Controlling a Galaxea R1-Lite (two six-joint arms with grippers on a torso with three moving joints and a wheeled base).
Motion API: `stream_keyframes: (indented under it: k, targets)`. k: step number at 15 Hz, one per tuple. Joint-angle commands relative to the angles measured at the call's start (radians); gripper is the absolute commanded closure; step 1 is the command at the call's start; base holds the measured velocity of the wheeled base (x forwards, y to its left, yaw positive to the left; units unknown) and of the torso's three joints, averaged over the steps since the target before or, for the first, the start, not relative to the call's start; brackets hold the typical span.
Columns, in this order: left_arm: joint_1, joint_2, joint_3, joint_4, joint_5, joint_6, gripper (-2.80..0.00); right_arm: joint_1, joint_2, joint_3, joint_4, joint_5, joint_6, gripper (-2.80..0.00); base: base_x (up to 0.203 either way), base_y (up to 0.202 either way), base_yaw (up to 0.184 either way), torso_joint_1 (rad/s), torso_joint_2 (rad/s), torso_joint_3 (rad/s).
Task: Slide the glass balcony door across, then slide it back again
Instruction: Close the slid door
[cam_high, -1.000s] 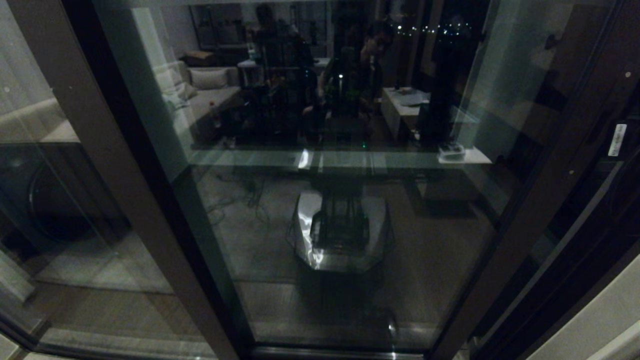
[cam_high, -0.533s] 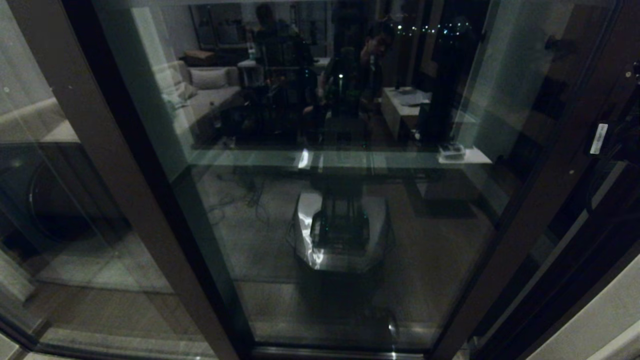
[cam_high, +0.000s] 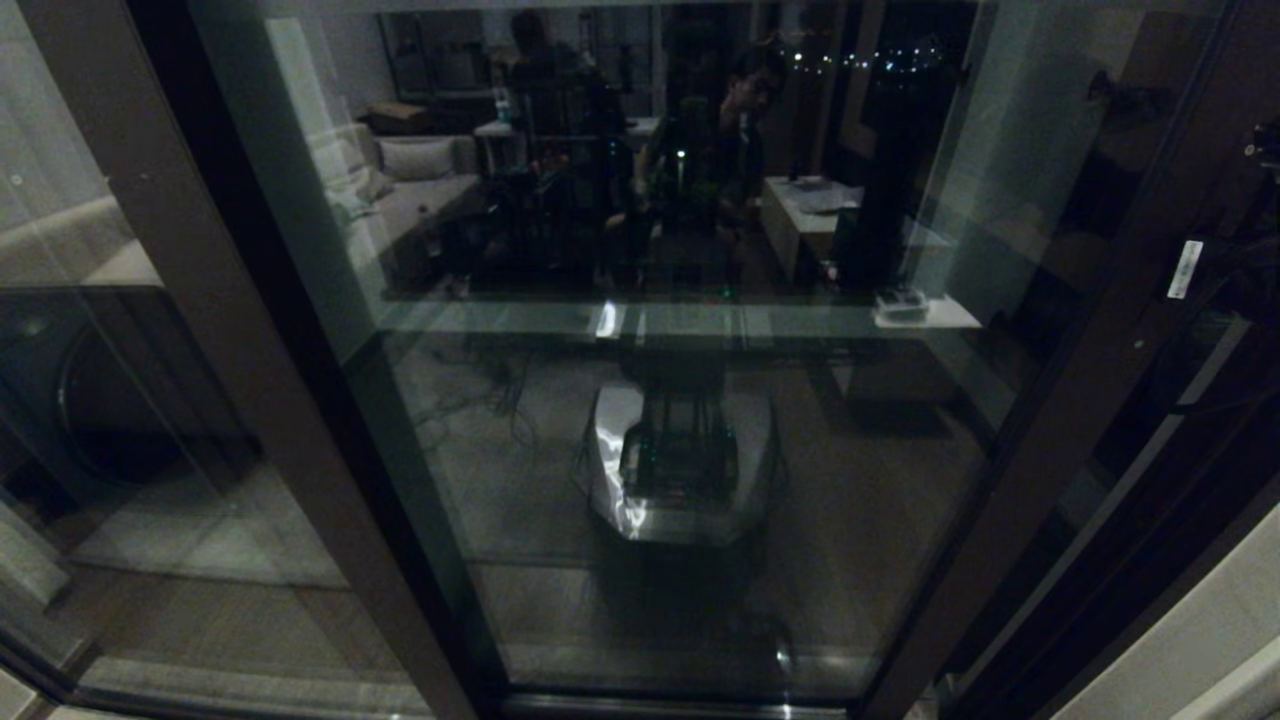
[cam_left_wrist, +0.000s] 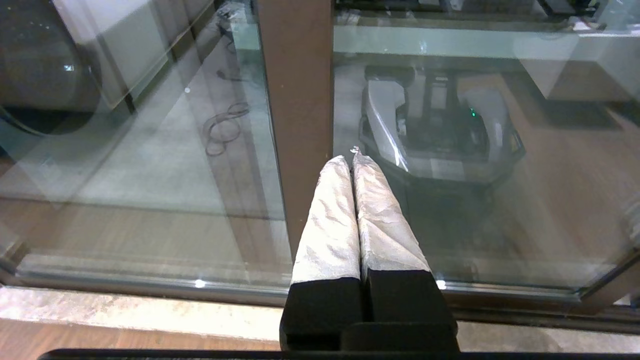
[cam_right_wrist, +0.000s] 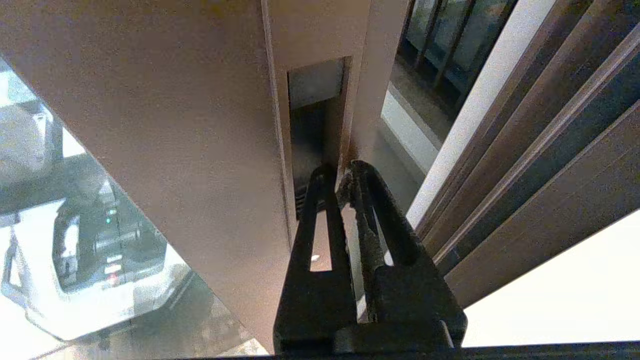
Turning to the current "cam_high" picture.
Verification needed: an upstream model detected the brown framed fixed glass panel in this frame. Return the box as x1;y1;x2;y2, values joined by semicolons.
0;0;506;720

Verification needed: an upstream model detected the brown framed sliding glass door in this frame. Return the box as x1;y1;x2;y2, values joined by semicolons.
185;0;1280;720

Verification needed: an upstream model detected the dark brown door jamb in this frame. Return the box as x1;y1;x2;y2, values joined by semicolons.
945;350;1280;720

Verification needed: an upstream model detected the black arm cable white tag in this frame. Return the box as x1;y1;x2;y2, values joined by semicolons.
1165;238;1280;416

